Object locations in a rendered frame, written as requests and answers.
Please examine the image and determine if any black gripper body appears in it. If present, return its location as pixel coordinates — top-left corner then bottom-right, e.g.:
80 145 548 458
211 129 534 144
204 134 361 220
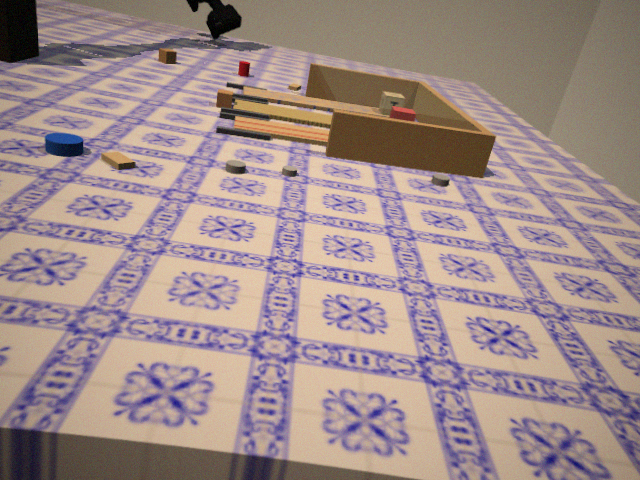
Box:
198 0 242 36

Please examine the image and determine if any small grey cylinder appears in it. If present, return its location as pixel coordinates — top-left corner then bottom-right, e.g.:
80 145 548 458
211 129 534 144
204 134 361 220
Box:
282 166 297 177

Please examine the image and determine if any blue short cylinder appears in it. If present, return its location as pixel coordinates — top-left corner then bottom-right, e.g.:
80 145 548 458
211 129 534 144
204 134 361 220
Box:
45 133 83 157

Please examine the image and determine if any orange striped flat strip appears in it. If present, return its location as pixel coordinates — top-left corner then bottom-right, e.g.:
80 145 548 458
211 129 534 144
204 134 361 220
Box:
234 116 329 147

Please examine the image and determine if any red cylinder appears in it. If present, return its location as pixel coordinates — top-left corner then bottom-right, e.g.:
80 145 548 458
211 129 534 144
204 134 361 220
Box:
238 61 250 77

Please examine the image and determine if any grey short cylinder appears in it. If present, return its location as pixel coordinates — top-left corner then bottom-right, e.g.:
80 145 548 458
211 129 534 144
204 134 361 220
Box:
226 160 246 175
432 174 450 187

